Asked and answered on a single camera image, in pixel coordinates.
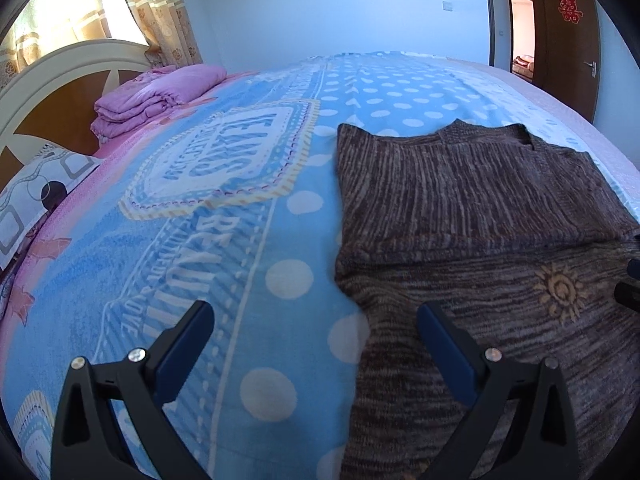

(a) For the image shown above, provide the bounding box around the brown knitted sweater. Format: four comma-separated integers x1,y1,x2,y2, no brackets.
335,120,639,479

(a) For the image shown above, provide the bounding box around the brown wooden door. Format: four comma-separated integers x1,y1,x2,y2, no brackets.
533,0,600,122

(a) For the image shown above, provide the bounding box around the patterned white grey pillow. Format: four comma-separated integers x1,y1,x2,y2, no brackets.
1,142,102,271

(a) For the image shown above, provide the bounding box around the blue pink patterned bedsheet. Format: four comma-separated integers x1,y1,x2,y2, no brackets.
1,52,639,479

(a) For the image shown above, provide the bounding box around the red paper door decoration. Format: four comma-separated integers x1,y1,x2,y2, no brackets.
558,0,584,25

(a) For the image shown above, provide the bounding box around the folded pink blanket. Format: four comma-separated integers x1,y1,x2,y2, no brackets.
90,64,227,144

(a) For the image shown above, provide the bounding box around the cream wooden headboard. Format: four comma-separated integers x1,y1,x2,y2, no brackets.
0,39,151,184

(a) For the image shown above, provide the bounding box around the yellow patterned curtain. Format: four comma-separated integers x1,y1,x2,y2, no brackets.
1,0,202,86

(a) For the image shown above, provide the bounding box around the silver door handle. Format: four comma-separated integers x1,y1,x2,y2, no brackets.
585,61,598,78

